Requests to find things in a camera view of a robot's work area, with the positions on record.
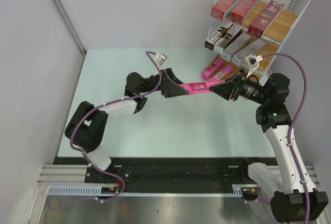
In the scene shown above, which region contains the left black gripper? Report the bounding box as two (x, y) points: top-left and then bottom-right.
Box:
(139, 68), (189, 98)

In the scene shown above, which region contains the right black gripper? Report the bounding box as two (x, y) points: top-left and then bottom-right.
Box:
(209, 68), (269, 105)

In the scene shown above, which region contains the pink toothpaste box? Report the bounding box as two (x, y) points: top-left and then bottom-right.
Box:
(212, 65), (233, 81)
(180, 82), (216, 95)
(201, 57), (224, 80)

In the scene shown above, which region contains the silver O toothpaste box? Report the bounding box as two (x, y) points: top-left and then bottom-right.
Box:
(214, 23), (243, 54)

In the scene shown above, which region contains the silver WR toothpaste box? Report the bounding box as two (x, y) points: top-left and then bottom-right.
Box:
(204, 20), (233, 51)

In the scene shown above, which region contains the plain silver toothpaste box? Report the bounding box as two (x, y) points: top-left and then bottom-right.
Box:
(221, 33), (251, 61)

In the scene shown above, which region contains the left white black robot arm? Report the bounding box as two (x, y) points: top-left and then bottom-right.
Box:
(64, 68), (190, 183)

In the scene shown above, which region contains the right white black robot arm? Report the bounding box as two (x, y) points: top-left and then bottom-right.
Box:
(210, 70), (328, 223)

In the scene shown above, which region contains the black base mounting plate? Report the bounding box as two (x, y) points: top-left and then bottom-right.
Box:
(53, 157), (277, 193)

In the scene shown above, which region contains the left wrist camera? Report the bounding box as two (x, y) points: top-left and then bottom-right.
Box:
(154, 53), (168, 67)

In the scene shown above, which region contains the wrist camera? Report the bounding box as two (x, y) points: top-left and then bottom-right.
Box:
(154, 53), (168, 67)
(245, 54), (263, 78)

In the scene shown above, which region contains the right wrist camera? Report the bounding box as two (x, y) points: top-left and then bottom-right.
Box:
(245, 54), (263, 78)

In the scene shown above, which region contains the white wire wooden shelf rack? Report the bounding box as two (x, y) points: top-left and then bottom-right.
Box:
(203, 0), (310, 79)

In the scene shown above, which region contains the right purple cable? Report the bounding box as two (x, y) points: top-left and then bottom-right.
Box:
(258, 52), (311, 222)

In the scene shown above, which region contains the purple cable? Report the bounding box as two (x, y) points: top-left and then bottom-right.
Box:
(258, 52), (311, 222)
(69, 50), (165, 204)

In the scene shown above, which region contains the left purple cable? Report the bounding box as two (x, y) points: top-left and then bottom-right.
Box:
(69, 50), (165, 204)

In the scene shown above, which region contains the aluminium rail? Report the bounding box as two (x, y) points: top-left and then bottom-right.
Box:
(37, 165), (87, 185)

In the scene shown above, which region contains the slotted cable duct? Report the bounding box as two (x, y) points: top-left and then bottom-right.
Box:
(47, 185), (122, 196)

